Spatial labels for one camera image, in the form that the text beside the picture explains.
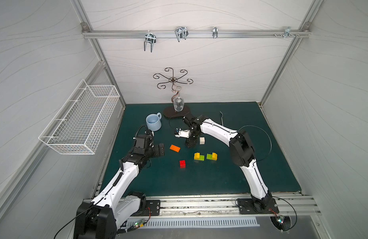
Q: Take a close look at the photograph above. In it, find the white wire basket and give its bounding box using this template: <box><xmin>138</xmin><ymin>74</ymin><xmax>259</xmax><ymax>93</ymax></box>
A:
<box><xmin>38</xmin><ymin>79</ymin><xmax>120</xmax><ymax>155</ymax></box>

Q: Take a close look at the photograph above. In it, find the red lego brick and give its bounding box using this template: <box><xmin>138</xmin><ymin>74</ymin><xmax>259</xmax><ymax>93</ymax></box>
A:
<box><xmin>179</xmin><ymin>160</ymin><xmax>186</xmax><ymax>169</ymax></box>

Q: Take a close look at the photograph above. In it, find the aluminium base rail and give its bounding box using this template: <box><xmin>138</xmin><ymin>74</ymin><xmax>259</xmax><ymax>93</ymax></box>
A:
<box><xmin>147</xmin><ymin>192</ymin><xmax>322</xmax><ymax>218</ymax></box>

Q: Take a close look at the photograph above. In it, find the orange lego brick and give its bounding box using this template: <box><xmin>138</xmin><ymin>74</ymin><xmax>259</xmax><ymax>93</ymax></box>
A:
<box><xmin>170</xmin><ymin>144</ymin><xmax>181</xmax><ymax>152</ymax></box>

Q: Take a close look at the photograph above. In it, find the black metal mug tree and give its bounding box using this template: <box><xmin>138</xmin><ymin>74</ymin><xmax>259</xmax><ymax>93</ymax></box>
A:
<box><xmin>153</xmin><ymin>67</ymin><xmax>194</xmax><ymax>119</ymax></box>

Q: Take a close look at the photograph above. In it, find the yellow lego brick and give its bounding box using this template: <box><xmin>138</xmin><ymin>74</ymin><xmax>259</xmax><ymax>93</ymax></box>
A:
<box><xmin>194</xmin><ymin>153</ymin><xmax>201</xmax><ymax>160</ymax></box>
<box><xmin>212</xmin><ymin>153</ymin><xmax>218</xmax><ymax>161</ymax></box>

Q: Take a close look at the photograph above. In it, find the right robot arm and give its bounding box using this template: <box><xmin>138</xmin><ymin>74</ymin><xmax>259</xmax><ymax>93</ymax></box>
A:
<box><xmin>176</xmin><ymin>113</ymin><xmax>279</xmax><ymax>217</ymax></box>

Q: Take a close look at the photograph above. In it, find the green table mat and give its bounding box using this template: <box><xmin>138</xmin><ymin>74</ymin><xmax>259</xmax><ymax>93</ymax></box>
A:
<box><xmin>103</xmin><ymin>102</ymin><xmax>301</xmax><ymax>196</ymax></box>

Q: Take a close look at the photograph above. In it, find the metal hook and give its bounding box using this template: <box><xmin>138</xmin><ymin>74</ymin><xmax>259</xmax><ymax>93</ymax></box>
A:
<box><xmin>175</xmin><ymin>26</ymin><xmax>189</xmax><ymax>42</ymax></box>
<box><xmin>212</xmin><ymin>26</ymin><xmax>218</xmax><ymax>39</ymax></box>
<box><xmin>144</xmin><ymin>32</ymin><xmax>157</xmax><ymax>52</ymax></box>
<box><xmin>273</xmin><ymin>27</ymin><xmax>300</xmax><ymax>39</ymax></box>

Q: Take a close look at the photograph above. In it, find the light blue mug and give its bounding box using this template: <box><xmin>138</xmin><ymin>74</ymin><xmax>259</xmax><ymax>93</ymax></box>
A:
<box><xmin>146</xmin><ymin>113</ymin><xmax>162</xmax><ymax>132</ymax></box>

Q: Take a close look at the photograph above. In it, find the aluminium top rail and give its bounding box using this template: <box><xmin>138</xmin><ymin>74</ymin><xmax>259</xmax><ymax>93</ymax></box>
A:
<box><xmin>82</xmin><ymin>29</ymin><xmax>312</xmax><ymax>39</ymax></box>

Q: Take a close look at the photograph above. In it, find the white vent grille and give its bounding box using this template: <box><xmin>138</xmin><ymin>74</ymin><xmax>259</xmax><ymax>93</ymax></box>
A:
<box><xmin>141</xmin><ymin>217</ymin><xmax>260</xmax><ymax>229</ymax></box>

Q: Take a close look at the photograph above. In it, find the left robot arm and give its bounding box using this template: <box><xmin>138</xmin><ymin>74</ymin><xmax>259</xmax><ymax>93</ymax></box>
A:
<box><xmin>72</xmin><ymin>128</ymin><xmax>164</xmax><ymax>239</ymax></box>

